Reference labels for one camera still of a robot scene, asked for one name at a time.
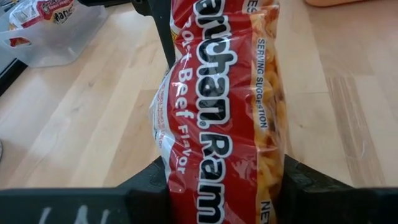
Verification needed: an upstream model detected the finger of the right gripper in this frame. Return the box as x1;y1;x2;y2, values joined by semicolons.
132;0;177;68

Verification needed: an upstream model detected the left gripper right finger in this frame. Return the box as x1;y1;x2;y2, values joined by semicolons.
276;154;398;224

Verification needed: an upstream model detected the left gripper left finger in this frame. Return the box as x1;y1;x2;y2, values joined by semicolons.
0;156;171;224

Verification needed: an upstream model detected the red Maruchan noodle pack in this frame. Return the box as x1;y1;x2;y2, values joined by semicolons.
149;0;289;224
8;0;77;30
9;36;32;48

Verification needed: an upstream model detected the clear plastic bin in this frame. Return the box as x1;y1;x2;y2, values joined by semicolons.
0;0;109;68

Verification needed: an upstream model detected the black metal table frame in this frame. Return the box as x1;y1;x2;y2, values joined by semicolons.
0;57;29;97

